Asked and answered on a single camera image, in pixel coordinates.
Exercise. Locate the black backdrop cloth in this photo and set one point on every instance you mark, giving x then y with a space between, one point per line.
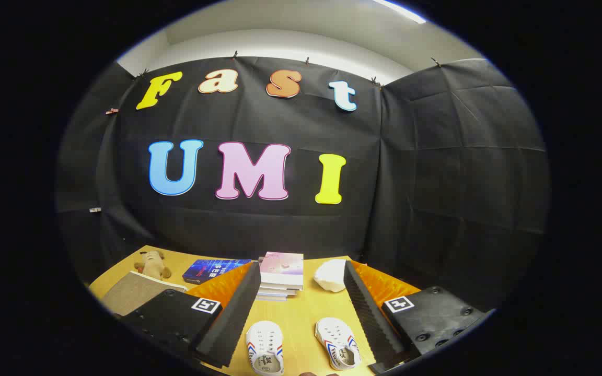
437 183

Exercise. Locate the brown plush dog toy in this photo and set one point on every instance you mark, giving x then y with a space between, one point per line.
152 265

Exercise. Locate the beige fabric storage box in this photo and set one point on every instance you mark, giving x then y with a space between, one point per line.
134 292

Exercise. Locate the white plush toy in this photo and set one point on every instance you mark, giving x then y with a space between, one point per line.
331 275

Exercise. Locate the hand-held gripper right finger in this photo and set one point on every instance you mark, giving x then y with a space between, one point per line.
371 318

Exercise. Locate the pale blue cover book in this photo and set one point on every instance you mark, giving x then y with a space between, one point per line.
270 297

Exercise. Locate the white striped canvas shoe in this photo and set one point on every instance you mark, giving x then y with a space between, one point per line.
264 344
338 342

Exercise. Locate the pink cover book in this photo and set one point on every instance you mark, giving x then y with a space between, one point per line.
282 269

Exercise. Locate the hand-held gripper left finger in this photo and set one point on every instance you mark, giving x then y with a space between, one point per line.
233 318

